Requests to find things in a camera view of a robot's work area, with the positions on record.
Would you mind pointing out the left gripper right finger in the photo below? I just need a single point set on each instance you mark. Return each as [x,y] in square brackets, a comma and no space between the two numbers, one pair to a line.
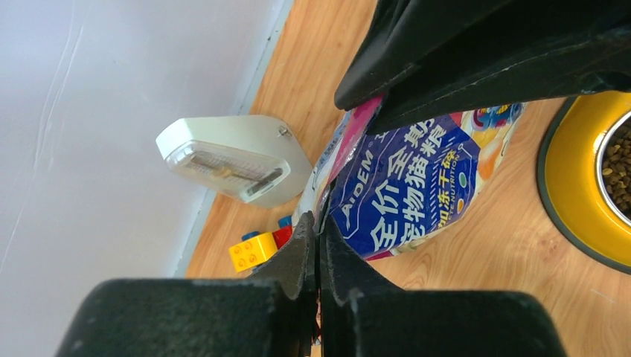
[365,314]

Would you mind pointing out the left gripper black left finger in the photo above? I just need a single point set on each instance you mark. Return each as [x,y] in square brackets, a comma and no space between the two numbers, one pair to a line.
[272,312]

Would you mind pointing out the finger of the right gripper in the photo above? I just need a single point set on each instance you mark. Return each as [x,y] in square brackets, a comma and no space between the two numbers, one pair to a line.
[401,35]
[532,50]

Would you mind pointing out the colourful pet food bag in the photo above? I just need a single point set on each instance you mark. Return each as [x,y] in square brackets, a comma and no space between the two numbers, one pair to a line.
[388,193]

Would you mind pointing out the yellow double pet bowl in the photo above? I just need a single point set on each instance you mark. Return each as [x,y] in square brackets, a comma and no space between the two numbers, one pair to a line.
[569,177]

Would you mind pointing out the brown pet food kibble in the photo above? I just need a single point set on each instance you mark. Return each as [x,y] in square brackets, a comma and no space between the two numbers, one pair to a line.
[616,169]

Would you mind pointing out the small yellow toy car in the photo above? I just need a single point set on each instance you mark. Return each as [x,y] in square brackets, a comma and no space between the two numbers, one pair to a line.
[256,247]

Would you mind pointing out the white small box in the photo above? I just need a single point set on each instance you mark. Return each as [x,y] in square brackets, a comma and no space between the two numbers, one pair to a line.
[254,159]

